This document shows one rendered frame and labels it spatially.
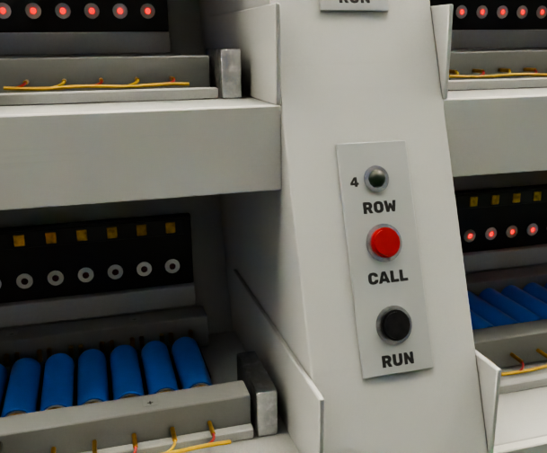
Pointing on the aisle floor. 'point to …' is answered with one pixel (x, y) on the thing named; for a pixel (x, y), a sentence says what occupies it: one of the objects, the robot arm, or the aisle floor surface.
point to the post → (288, 39)
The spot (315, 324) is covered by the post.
